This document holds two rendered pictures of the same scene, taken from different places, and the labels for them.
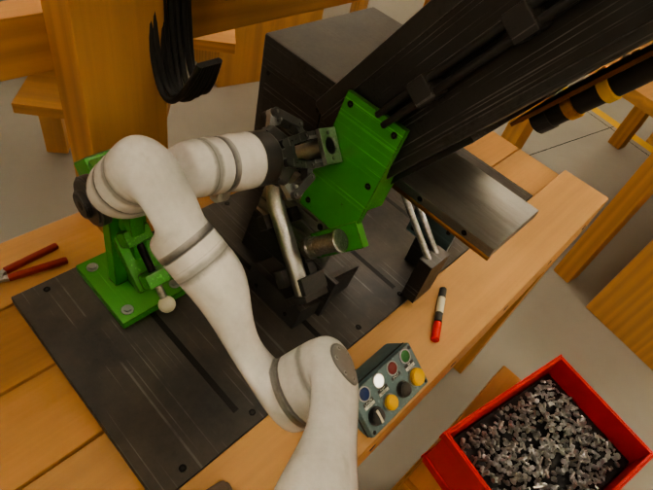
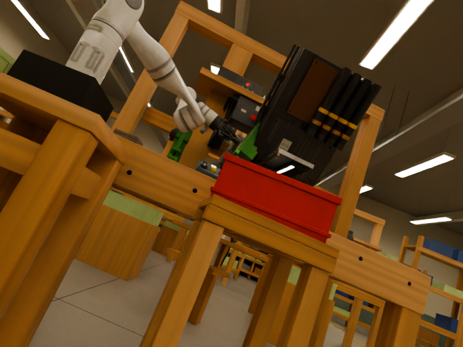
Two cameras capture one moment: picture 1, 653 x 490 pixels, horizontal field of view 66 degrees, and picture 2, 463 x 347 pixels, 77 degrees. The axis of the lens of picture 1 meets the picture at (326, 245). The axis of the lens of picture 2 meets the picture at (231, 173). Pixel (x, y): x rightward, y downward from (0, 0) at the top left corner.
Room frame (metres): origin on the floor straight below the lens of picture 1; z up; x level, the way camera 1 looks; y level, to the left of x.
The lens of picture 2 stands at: (-0.20, -0.98, 0.70)
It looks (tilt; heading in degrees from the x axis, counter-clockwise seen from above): 14 degrees up; 49
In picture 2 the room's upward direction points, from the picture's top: 23 degrees clockwise
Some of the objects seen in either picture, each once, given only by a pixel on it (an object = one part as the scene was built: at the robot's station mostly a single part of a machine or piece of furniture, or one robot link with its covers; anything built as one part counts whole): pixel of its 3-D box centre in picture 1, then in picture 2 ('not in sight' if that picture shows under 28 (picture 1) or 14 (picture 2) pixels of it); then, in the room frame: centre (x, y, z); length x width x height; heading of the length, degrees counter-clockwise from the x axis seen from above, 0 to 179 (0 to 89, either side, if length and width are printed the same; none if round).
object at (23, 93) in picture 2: not in sight; (56, 120); (-0.08, -0.12, 0.83); 0.32 x 0.32 x 0.04; 53
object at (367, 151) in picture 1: (362, 162); (249, 145); (0.66, -0.02, 1.17); 0.13 x 0.12 x 0.20; 148
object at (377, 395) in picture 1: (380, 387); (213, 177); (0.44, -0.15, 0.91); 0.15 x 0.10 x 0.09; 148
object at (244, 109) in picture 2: not in sight; (246, 116); (0.77, 0.23, 1.43); 0.17 x 0.12 x 0.15; 148
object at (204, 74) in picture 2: not in sight; (266, 113); (0.89, 0.22, 1.52); 0.90 x 0.25 x 0.04; 148
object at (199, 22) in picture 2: not in sight; (284, 67); (0.92, 0.25, 1.90); 1.50 x 0.09 x 0.09; 148
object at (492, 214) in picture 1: (424, 169); (277, 168); (0.77, -0.13, 1.11); 0.39 x 0.16 x 0.03; 58
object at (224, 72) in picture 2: not in sight; (229, 78); (0.63, 0.34, 1.60); 0.15 x 0.07 x 0.07; 148
